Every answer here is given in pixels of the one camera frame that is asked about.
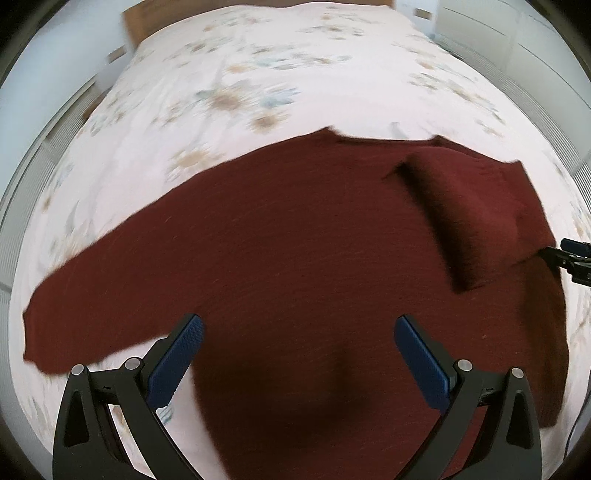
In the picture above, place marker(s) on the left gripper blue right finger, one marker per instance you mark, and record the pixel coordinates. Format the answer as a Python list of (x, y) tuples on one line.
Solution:
[(508, 444)]

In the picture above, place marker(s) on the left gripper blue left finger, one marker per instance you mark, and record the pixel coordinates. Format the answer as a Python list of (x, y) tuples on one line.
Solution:
[(86, 442)]

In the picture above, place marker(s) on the dark red knit sweater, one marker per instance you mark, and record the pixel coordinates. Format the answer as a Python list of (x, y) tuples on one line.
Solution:
[(299, 257)]

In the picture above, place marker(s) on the pink floral bed cover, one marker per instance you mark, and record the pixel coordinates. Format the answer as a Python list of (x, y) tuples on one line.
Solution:
[(171, 116)]

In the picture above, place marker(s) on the wooden headboard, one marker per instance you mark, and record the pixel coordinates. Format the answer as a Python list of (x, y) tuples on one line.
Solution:
[(241, 26)]

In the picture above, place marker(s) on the wall switch plate right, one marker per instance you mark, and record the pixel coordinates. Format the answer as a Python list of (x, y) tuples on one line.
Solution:
[(423, 14)]

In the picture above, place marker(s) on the wall switch plate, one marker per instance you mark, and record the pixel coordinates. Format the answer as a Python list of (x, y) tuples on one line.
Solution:
[(116, 54), (423, 14)]

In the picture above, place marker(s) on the wall switch plate left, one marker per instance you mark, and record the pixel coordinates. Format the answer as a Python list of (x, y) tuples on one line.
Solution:
[(116, 54)]

